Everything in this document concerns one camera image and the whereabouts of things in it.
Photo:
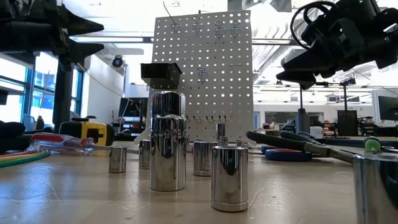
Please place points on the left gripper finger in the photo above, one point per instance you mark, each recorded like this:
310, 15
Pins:
81, 51
79, 25

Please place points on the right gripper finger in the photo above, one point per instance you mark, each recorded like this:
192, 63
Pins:
304, 63
298, 79

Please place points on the long chrome deep socket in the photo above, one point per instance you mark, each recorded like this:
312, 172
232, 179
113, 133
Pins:
221, 130

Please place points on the black cylinder bottle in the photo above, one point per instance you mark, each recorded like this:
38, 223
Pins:
302, 121

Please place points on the black perforated stand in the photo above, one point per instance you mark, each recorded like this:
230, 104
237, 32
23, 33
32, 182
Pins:
347, 123

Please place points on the yellow black tape measure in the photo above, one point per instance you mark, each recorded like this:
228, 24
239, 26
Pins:
93, 132

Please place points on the black grey work glove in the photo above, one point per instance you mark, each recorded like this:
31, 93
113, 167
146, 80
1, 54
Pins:
11, 133

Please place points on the tall chrome deep socket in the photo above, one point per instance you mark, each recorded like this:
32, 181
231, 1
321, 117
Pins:
168, 149

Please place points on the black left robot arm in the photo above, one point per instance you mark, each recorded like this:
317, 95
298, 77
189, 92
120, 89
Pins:
7, 31

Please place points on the curved metal pegboard hook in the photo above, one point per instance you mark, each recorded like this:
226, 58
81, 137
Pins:
186, 58
235, 65

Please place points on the black vertical pillar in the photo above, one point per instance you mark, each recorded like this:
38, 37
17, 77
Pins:
62, 99

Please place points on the black ceiling camera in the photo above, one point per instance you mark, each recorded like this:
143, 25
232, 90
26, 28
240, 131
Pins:
117, 61

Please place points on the metal multi-hook pegboard rail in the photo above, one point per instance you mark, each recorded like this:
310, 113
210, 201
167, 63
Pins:
208, 119

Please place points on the white metal pegboard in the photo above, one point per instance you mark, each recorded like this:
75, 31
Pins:
217, 93

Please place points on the green black screwdriver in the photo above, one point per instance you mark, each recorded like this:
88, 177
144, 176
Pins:
372, 145

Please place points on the black wedge-shaped part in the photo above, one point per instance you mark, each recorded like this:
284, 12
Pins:
287, 127

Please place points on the black computer monitor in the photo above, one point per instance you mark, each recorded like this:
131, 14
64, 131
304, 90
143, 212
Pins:
133, 107
388, 108

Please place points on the long metal pegboard hook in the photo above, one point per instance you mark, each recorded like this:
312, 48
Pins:
175, 26

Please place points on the blue red scissors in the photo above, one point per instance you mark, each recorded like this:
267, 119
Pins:
286, 155

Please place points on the black plastic pegboard bin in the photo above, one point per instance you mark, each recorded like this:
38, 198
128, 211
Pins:
160, 76

